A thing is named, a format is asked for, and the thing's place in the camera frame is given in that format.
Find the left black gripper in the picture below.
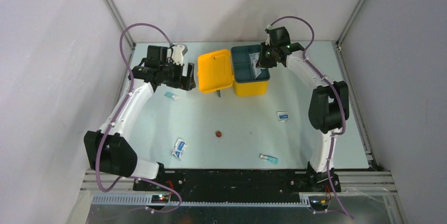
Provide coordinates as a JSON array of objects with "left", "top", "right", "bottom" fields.
[{"left": 160, "top": 59, "right": 195, "bottom": 91}]

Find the teal medical gauze packet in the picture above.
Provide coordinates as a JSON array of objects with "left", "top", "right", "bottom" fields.
[{"left": 249, "top": 52, "right": 269, "bottom": 81}]

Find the teal header plastic bag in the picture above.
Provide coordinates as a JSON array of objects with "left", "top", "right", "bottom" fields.
[{"left": 164, "top": 92, "right": 179, "bottom": 101}]

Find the yellow medicine kit box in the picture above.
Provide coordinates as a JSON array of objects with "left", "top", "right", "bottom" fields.
[{"left": 197, "top": 49, "right": 269, "bottom": 97}]

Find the teal divided tray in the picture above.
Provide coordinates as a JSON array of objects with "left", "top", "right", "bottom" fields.
[{"left": 230, "top": 45, "right": 270, "bottom": 83}]

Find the small white blue sachet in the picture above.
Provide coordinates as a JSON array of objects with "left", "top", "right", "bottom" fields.
[{"left": 277, "top": 111, "right": 289, "bottom": 121}]

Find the white blue alcohol pad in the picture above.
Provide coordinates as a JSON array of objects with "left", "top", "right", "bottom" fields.
[
  {"left": 174, "top": 138, "right": 188, "bottom": 152},
  {"left": 171, "top": 150, "right": 183, "bottom": 161}
]

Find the teal capped small tube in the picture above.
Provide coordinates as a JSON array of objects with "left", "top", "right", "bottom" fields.
[{"left": 259, "top": 153, "right": 278, "bottom": 164}]

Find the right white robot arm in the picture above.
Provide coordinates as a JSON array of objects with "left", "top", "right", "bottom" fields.
[{"left": 256, "top": 26, "right": 349, "bottom": 191}]

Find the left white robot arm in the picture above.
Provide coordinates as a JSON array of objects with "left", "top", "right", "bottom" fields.
[{"left": 84, "top": 44, "right": 196, "bottom": 191}]

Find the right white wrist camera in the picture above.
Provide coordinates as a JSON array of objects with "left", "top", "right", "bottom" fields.
[{"left": 266, "top": 24, "right": 273, "bottom": 32}]

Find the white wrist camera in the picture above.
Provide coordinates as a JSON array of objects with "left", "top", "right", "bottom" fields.
[
  {"left": 266, "top": 24, "right": 273, "bottom": 32},
  {"left": 170, "top": 44, "right": 188, "bottom": 66}
]

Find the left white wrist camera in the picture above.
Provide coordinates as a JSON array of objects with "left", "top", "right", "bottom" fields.
[{"left": 170, "top": 44, "right": 188, "bottom": 66}]

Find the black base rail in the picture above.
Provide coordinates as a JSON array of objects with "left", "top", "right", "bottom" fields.
[{"left": 133, "top": 169, "right": 341, "bottom": 203}]

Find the aluminium frame front beam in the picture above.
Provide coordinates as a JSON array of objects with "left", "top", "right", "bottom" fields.
[{"left": 69, "top": 169, "right": 407, "bottom": 223}]

